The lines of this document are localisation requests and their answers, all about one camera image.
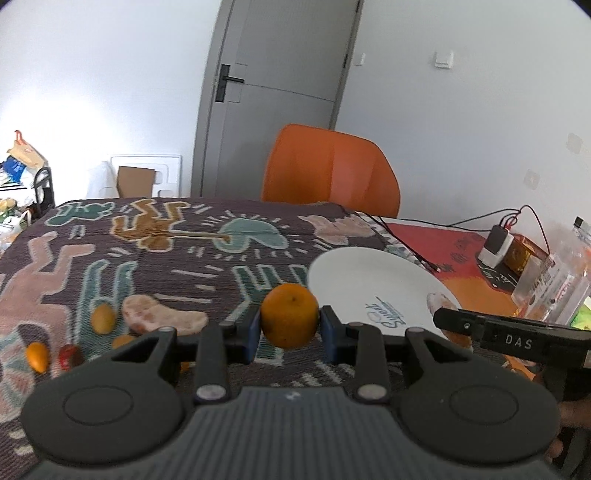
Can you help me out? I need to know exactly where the netted pomelo piece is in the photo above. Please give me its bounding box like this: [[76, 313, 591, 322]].
[[427, 292, 473, 351]]

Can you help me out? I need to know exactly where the orange red cartoon mat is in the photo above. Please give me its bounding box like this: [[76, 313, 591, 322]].
[[386, 219, 517, 316]]

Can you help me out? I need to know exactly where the green packet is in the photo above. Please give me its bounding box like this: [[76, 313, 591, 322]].
[[570, 296, 591, 331]]

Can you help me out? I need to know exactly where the person's right hand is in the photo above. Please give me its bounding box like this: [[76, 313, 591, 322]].
[[545, 396, 591, 479]]

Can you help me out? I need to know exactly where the white power adapter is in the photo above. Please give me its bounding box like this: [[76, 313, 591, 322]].
[[478, 225, 514, 268]]

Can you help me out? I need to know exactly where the pile of bags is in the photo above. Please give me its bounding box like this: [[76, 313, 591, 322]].
[[1, 130, 50, 244]]

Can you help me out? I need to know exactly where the white foam board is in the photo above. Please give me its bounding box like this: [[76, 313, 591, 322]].
[[110, 155, 182, 198]]

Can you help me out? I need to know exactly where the yellow-green small fruit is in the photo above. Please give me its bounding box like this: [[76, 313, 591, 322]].
[[90, 303, 117, 335]]

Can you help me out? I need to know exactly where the black door handle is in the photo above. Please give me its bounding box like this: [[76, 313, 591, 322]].
[[214, 64, 245, 103]]

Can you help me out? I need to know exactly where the black cart handle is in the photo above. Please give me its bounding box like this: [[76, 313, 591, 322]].
[[32, 167, 55, 219]]

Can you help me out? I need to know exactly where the small tangerine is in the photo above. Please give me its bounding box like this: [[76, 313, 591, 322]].
[[111, 334, 136, 350]]

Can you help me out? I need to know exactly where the dark red small fruit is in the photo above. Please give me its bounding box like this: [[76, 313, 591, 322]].
[[58, 344, 85, 372]]

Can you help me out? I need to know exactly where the patterned woven table blanket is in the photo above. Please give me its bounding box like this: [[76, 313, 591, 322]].
[[1, 199, 423, 479]]

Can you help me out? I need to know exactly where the white wall switch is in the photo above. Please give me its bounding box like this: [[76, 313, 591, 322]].
[[433, 49, 455, 70]]

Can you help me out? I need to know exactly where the clear plastic jar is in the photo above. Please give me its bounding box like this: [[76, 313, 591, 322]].
[[512, 217, 590, 326]]

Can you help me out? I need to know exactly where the orange chair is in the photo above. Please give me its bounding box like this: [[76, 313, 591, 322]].
[[262, 124, 402, 218]]

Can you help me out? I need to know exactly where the small orange kumquat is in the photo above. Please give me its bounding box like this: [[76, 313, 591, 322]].
[[25, 342, 50, 374]]

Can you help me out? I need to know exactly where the grey door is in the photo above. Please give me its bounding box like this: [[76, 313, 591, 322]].
[[190, 1, 363, 199]]

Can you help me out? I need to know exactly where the large orange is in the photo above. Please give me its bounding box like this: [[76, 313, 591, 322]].
[[260, 283, 320, 350]]

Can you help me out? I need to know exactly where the cardboard box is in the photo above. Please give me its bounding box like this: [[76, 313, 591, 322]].
[[116, 166, 155, 198]]

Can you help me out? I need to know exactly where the white ceramic bowl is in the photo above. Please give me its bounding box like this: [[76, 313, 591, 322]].
[[307, 247, 461, 336]]

